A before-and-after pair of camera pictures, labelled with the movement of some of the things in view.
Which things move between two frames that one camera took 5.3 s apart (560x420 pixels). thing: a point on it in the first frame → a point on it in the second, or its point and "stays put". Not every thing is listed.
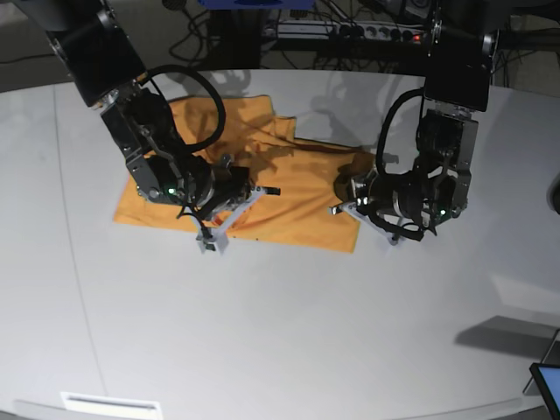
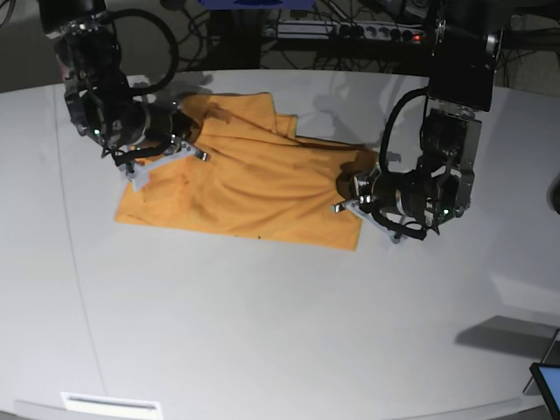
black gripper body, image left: (230, 183) → (150, 126)
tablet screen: (547, 380) stays put
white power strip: (344, 30) stays put
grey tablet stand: (551, 357) stays put
